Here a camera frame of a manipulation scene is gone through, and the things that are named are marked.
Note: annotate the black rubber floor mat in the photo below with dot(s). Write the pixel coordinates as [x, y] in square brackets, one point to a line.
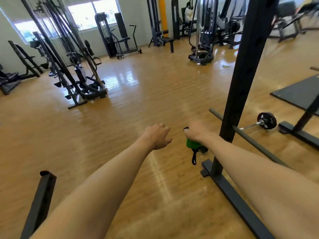
[296, 93]

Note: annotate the black incline bench frame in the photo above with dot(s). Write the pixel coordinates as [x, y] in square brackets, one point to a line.
[17, 69]

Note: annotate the black leg press machine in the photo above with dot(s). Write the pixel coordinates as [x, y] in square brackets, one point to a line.
[230, 24]

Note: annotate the black squat rack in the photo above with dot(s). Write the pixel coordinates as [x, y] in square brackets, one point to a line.
[239, 97]

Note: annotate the grey safety bar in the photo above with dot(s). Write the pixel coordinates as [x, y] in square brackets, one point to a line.
[249, 139]

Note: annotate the person's left forearm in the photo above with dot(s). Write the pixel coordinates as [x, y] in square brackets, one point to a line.
[94, 191]

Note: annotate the window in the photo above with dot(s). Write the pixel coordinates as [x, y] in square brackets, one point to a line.
[67, 18]

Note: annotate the black steel post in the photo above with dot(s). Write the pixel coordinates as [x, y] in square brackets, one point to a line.
[39, 204]

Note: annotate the person's left thumb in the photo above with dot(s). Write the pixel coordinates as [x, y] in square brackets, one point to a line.
[167, 142]

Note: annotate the black seated weight machine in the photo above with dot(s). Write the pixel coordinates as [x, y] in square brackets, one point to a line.
[119, 37]

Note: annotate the yellow pillar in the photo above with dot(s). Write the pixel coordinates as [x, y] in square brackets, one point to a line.
[163, 14]

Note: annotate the person's left hand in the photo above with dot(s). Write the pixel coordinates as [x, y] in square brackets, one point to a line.
[156, 135]

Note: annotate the black bench weight machine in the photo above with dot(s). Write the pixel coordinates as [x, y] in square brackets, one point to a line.
[159, 27]

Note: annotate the person's right forearm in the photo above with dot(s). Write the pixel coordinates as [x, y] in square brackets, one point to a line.
[261, 181]

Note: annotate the person's right hand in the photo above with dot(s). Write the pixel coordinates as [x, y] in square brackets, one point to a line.
[196, 131]

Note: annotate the barbell with black plate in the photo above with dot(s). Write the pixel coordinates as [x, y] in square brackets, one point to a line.
[266, 121]

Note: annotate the person's right fingers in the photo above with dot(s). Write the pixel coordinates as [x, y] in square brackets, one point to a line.
[187, 133]

